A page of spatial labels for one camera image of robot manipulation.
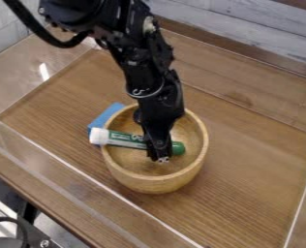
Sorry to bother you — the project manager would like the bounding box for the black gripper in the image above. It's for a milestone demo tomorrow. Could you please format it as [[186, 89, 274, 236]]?
[[127, 69, 186, 162]]

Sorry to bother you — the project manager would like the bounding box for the green and white marker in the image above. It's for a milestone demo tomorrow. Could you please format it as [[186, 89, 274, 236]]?
[[89, 127, 187, 156]]

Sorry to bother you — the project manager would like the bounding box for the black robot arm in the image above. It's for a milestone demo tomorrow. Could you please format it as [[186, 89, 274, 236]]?
[[2, 0, 186, 162]]

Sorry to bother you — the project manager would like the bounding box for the brown wooden bowl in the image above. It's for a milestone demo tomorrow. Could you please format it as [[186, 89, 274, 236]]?
[[102, 108, 209, 194]]

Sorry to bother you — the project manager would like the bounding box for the blue block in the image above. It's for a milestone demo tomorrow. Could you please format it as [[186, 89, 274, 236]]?
[[87, 103, 125, 133]]

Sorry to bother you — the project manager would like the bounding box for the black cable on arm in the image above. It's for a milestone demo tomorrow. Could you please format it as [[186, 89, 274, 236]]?
[[126, 77, 166, 100]]

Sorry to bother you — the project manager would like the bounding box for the clear acrylic table enclosure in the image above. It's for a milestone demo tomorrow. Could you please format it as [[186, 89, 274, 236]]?
[[0, 19, 306, 248]]

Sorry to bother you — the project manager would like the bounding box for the black table leg bracket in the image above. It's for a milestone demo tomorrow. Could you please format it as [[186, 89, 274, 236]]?
[[0, 201, 65, 248]]

